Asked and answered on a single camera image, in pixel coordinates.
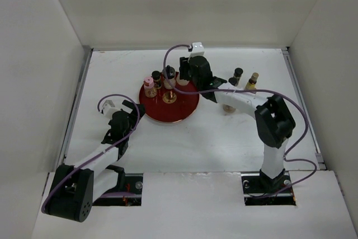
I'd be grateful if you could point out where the red round lacquer tray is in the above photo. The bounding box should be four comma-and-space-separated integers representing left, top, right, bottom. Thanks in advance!
139, 74, 200, 123

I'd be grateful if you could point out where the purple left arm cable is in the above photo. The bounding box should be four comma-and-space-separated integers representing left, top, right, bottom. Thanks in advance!
41, 93, 140, 214

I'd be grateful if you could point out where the black cap dark spice jar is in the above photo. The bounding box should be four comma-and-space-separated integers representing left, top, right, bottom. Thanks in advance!
228, 77, 238, 87

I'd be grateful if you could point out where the black cap spice jar back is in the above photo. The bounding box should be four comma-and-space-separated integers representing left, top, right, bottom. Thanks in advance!
233, 68, 243, 82

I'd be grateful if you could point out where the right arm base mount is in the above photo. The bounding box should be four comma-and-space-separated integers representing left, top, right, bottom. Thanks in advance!
241, 172, 296, 206

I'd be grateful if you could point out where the pink cap spice jar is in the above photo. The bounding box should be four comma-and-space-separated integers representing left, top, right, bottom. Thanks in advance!
143, 77, 157, 98

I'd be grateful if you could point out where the black cap pepper grinder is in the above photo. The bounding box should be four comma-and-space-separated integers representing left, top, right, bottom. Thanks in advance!
162, 65, 176, 90

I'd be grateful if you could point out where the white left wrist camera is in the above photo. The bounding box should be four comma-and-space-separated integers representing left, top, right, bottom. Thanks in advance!
100, 100, 117, 119

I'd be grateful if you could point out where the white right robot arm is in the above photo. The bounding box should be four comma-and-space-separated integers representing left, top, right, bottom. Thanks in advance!
180, 56, 296, 193

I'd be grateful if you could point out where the cream cap salt shaker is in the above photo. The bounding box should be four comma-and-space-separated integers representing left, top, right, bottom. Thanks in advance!
176, 72, 191, 86

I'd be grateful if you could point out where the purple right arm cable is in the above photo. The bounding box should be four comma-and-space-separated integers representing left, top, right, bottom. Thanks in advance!
162, 44, 318, 195

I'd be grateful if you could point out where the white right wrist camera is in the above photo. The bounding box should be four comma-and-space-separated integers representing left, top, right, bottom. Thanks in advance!
188, 42, 205, 58

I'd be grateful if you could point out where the black cap brown spice jar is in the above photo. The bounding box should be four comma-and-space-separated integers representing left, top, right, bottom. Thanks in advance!
152, 71, 162, 90

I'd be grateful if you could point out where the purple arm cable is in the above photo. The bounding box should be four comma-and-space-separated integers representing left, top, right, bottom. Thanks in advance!
41, 93, 140, 214
162, 44, 318, 195

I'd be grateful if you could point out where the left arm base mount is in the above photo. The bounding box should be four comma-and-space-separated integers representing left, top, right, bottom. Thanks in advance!
93, 174, 143, 207

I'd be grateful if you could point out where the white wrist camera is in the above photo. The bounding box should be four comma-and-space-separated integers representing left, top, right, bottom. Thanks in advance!
100, 100, 117, 119
188, 42, 205, 58

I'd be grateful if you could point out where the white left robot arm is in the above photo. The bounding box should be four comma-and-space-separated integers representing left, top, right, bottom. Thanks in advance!
41, 97, 145, 222

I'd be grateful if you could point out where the tall yellow oil bottle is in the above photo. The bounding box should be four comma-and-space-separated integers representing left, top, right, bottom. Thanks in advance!
244, 72, 259, 90

